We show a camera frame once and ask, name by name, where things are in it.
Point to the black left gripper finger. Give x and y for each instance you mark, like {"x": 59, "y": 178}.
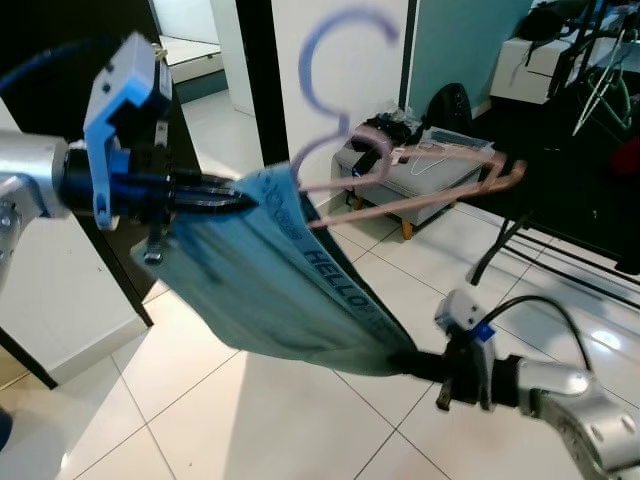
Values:
{"x": 205, "y": 186}
{"x": 205, "y": 203}

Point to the light blue printed garment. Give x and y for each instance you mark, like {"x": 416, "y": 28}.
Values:
{"x": 270, "y": 290}

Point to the pink plastic hanger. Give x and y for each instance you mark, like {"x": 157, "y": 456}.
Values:
{"x": 470, "y": 187}

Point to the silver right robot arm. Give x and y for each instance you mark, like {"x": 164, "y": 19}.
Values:
{"x": 580, "y": 400}

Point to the red cloth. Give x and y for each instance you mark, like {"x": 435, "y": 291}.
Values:
{"x": 630, "y": 160}

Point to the black metal clothes rack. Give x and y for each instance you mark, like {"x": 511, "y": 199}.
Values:
{"x": 497, "y": 250}

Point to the black door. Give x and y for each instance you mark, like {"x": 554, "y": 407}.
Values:
{"x": 40, "y": 30}

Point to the grey storage ottoman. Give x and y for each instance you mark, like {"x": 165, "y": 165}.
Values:
{"x": 430, "y": 178}

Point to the black bag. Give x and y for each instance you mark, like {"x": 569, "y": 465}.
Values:
{"x": 400, "y": 125}
{"x": 555, "y": 20}

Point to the white storage box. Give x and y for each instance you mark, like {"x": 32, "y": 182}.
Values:
{"x": 530, "y": 75}

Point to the black round object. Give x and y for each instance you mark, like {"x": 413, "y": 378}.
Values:
{"x": 452, "y": 110}

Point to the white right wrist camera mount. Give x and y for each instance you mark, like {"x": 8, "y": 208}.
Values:
{"x": 465, "y": 315}

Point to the black door frame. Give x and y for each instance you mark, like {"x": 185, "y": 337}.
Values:
{"x": 262, "y": 60}

